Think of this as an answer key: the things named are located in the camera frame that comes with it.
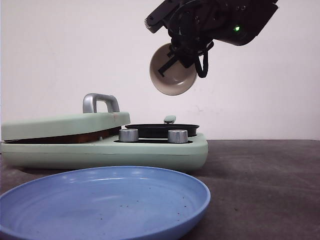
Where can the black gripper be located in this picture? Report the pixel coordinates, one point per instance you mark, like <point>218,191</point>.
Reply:
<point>191,25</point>

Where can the beige ribbed bowl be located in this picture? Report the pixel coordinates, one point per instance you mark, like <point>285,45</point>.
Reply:
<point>176,79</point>

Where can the white bread slice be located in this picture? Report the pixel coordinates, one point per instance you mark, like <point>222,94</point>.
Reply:
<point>94,136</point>

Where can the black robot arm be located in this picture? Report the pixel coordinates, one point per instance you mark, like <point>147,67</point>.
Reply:
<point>244,20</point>

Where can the mint green breakfast maker base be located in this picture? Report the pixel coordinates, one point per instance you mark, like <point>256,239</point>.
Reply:
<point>183,157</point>

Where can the right silver control knob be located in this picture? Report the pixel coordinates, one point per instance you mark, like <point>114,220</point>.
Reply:
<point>177,136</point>

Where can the silver control knob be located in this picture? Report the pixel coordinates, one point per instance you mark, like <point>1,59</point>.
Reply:
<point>128,135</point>
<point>177,136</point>

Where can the left silver control knob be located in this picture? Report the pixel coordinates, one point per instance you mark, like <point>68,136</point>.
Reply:
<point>128,135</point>

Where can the blue round plate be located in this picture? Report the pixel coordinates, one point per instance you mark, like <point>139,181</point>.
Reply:
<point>104,203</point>

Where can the black frying pan green handle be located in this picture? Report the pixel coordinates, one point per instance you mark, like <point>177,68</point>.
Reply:
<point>160,130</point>

